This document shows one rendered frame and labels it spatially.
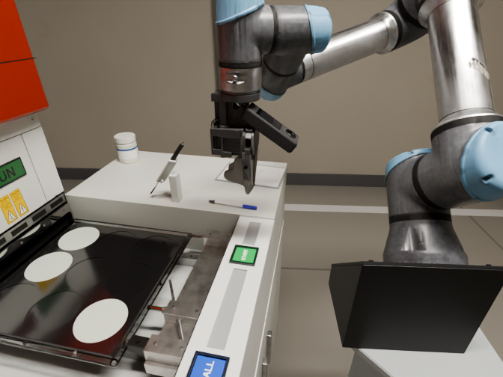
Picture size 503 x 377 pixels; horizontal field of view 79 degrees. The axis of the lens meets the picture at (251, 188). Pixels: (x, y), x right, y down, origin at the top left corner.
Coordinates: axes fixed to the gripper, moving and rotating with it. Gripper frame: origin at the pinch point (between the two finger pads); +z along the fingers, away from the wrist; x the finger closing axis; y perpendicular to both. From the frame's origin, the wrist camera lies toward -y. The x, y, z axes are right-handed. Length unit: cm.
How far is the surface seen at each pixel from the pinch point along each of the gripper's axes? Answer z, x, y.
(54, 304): 20.9, 20.5, 37.9
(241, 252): 14.2, 4.4, 1.4
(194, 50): -8, -195, 85
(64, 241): 21, 2, 50
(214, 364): 14.2, 29.7, -0.3
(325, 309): 110, -65, -30
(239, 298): 14.6, 16.4, -1.1
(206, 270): 22.6, 3.1, 10.4
